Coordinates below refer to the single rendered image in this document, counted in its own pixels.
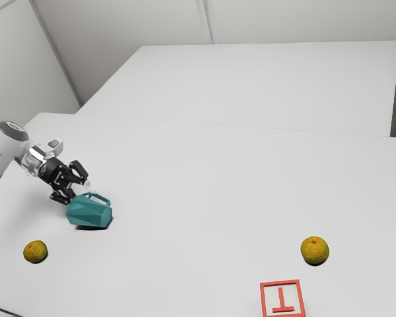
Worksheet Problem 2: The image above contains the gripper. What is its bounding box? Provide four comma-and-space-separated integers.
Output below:
37, 157, 97, 205

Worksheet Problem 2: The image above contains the teal faceted mug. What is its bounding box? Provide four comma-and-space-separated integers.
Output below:
65, 192, 114, 229

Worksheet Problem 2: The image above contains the small yellow-green citrus fruit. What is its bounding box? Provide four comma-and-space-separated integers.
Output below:
22, 240, 49, 264

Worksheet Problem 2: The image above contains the large yellow-green citrus fruit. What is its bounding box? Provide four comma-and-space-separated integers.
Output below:
300, 236, 330, 265

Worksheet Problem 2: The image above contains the red square frame block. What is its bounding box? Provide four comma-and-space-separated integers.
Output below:
259, 279, 307, 317

